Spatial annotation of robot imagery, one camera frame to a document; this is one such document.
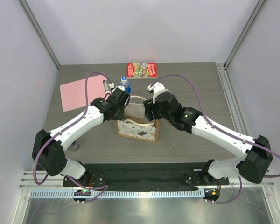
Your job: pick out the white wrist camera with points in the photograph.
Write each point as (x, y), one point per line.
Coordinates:
(156, 89)
(110, 87)

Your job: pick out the red book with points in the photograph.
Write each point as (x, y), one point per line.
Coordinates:
(141, 70)

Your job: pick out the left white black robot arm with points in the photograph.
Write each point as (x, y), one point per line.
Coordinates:
(49, 147)

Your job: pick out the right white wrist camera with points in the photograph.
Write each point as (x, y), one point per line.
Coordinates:
(156, 89)

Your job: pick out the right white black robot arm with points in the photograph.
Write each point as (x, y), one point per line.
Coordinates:
(250, 162)

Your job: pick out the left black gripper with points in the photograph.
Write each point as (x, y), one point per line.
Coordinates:
(121, 116)

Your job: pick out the white slotted cable duct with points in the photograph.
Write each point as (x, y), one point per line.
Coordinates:
(75, 193)

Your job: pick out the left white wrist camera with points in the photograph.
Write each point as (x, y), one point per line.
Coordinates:
(110, 87)

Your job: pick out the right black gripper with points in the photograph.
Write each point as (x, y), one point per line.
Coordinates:
(149, 106)

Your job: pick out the water bottle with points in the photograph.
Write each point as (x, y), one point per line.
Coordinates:
(126, 84)

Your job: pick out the patterned canvas tote bag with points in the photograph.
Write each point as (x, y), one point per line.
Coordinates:
(135, 125)

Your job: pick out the pink clipboard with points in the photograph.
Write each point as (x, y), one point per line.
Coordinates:
(73, 93)

